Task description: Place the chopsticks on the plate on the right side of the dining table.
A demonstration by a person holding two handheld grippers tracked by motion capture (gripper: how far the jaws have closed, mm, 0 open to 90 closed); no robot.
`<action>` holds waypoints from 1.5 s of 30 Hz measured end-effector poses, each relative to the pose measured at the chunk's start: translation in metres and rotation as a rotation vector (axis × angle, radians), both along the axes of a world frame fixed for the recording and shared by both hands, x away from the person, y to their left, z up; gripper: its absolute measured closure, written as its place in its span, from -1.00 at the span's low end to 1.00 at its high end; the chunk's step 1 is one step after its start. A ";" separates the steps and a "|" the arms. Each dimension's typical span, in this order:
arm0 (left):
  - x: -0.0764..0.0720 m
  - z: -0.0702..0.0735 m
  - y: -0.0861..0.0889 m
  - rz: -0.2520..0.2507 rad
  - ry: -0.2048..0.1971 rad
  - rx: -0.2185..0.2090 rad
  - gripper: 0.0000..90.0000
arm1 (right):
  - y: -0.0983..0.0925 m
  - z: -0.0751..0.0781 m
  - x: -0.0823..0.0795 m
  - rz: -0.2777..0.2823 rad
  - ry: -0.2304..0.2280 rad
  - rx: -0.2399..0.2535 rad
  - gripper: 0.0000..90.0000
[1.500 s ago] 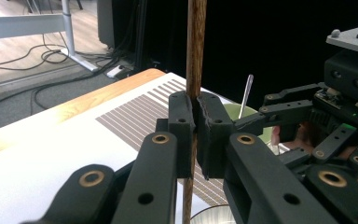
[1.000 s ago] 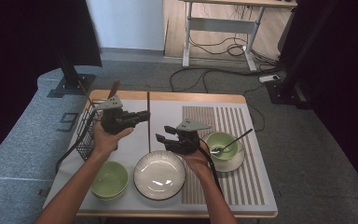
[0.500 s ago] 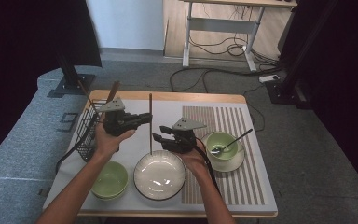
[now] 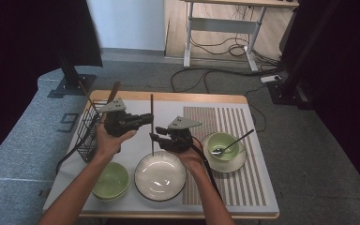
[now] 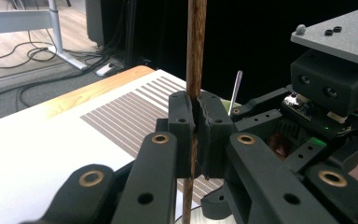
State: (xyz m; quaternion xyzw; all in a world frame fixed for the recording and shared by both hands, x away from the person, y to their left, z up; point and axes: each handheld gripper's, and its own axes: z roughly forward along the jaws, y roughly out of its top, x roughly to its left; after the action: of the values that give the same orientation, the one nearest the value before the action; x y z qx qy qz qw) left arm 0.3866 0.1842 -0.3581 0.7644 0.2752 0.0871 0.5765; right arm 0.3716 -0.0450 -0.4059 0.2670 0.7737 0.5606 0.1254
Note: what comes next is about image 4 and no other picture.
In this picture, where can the black stand with base plate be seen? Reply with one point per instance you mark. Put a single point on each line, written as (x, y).
(72, 86)

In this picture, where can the brown wooden utensil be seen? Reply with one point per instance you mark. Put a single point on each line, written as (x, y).
(114, 92)

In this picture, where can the white ribbed plate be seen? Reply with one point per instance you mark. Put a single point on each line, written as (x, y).
(159, 178)

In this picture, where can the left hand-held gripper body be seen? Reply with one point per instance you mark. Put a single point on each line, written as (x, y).
(118, 125)

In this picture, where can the white metal desk frame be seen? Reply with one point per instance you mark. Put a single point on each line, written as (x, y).
(222, 25)

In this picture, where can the black curtain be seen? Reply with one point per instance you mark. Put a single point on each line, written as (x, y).
(350, 78)
(28, 47)

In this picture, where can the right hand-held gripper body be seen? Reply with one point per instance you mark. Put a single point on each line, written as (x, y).
(178, 140)

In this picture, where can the black metal stand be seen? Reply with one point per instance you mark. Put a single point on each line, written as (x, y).
(284, 93)

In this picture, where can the person's left hand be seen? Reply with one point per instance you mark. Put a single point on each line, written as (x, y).
(111, 146)

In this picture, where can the white power strip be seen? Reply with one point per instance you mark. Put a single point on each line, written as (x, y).
(270, 78)

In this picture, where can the green bowl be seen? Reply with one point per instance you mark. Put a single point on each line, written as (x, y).
(228, 167)
(111, 199)
(114, 181)
(228, 140)

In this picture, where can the striped brown placemat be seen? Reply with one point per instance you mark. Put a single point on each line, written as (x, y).
(247, 187)

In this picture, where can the brown wooden chopstick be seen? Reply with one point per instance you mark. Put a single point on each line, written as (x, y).
(86, 93)
(152, 103)

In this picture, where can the dark metal spoon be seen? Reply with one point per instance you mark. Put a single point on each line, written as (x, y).
(240, 139)

